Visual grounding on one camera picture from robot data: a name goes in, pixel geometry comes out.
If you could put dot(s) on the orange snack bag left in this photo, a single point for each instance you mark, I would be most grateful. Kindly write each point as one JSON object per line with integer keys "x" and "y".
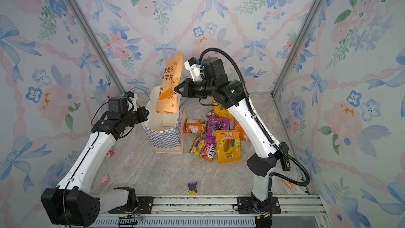
{"x": 195, "y": 126}

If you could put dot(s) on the purple toy figure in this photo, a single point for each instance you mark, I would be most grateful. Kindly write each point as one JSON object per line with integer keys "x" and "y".
{"x": 192, "y": 188}

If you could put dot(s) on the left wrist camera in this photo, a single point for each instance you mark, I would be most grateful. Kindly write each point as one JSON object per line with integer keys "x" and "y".
{"x": 119, "y": 107}

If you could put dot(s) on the yellow mango candy bag front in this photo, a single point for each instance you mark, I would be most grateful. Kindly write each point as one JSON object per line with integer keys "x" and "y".
{"x": 228, "y": 147}

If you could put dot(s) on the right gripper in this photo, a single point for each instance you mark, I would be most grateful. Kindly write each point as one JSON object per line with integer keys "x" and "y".
{"x": 189, "y": 86}

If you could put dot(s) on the Fox's fruits candy bag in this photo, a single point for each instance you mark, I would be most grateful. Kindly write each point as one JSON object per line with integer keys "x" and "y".
{"x": 203, "y": 149}

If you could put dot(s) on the purple grape candy bag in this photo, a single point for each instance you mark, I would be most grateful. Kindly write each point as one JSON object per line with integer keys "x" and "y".
{"x": 214, "y": 124}

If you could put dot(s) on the pink toy pig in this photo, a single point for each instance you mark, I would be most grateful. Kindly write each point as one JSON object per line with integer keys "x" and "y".
{"x": 104, "y": 180}

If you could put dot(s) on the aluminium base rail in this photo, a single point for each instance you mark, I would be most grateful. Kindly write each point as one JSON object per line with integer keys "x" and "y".
{"x": 218, "y": 211}

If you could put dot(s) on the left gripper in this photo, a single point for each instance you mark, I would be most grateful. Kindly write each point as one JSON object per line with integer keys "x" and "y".
{"x": 144, "y": 116}

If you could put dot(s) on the yellow mango candy bag rear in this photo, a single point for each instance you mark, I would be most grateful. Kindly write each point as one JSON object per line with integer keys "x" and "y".
{"x": 220, "y": 111}

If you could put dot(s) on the small pink toy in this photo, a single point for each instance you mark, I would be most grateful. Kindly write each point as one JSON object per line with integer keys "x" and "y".
{"x": 110, "y": 153}

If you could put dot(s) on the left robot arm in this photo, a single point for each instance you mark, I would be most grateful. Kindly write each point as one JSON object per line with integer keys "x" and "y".
{"x": 70, "y": 202}

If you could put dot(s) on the blue checkered paper bag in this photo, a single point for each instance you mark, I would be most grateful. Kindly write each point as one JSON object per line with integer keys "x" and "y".
{"x": 164, "y": 131}

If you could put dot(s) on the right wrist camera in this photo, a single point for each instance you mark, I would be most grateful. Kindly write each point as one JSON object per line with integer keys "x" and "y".
{"x": 211, "y": 68}

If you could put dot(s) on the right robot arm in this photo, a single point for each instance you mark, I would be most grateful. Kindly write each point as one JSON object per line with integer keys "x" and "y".
{"x": 231, "y": 96}

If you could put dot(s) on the orange corn chips bag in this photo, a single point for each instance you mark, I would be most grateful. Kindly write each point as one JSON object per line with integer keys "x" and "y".
{"x": 242, "y": 134}

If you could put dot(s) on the yellow mango candy bag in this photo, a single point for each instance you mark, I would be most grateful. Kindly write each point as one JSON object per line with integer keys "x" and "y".
{"x": 220, "y": 111}
{"x": 228, "y": 147}

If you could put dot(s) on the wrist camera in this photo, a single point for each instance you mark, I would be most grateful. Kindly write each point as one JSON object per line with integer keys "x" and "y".
{"x": 211, "y": 68}
{"x": 119, "y": 107}

